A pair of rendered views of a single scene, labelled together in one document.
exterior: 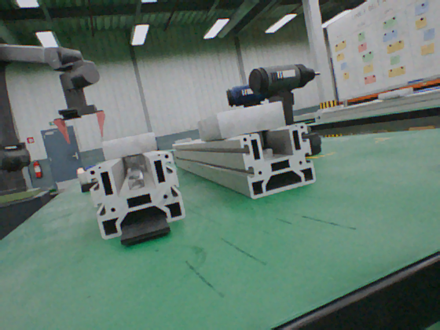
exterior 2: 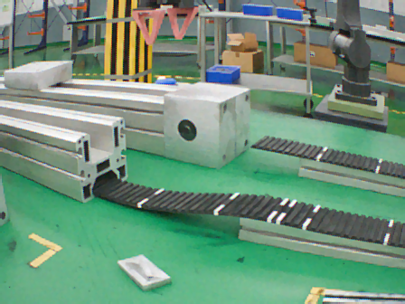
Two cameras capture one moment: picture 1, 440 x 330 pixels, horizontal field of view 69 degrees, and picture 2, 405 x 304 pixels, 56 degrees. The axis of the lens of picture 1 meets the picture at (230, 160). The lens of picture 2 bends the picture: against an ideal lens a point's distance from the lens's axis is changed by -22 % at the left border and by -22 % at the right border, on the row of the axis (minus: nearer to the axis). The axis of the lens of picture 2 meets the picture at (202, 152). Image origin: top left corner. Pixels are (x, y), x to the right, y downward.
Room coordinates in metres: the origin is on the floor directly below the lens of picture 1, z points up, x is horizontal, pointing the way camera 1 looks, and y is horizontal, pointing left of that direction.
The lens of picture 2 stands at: (1.68, -0.13, 1.03)
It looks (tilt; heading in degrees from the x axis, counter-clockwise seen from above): 20 degrees down; 136
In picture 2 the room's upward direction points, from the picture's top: straight up
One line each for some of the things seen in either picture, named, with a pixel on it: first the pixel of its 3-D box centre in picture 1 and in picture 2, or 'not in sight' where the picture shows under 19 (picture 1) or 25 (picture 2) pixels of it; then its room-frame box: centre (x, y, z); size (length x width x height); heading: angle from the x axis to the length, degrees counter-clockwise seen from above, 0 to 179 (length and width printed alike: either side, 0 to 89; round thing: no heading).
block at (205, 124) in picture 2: not in sight; (211, 119); (1.19, 0.36, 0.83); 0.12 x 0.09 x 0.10; 106
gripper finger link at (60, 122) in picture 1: (70, 127); (175, 19); (0.99, 0.46, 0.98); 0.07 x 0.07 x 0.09; 16
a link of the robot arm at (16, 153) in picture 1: (13, 162); (351, 52); (1.22, 0.81, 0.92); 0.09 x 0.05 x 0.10; 59
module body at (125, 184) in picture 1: (137, 171); (36, 100); (0.76, 0.23, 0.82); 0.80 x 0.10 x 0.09; 16
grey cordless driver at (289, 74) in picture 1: (295, 111); not in sight; (0.76, -0.17, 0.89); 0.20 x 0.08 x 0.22; 118
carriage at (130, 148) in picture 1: (132, 152); (35, 80); (0.76, 0.23, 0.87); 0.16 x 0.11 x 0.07; 16
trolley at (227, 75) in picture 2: not in sight; (254, 52); (-0.74, 2.79, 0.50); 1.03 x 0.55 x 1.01; 32
